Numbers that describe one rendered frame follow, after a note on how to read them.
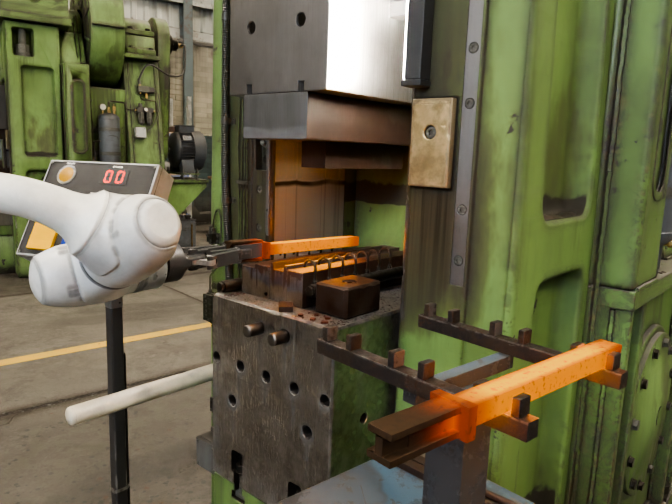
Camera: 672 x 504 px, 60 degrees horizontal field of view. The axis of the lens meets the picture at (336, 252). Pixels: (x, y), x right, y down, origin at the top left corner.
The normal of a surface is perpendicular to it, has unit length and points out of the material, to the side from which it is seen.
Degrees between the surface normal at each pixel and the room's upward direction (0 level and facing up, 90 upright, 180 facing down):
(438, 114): 90
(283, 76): 90
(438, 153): 90
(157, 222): 68
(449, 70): 90
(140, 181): 60
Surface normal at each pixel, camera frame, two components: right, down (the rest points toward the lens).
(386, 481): 0.04, -0.99
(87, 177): -0.22, -0.36
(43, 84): 0.56, 0.14
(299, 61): -0.66, 0.10
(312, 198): 0.75, 0.14
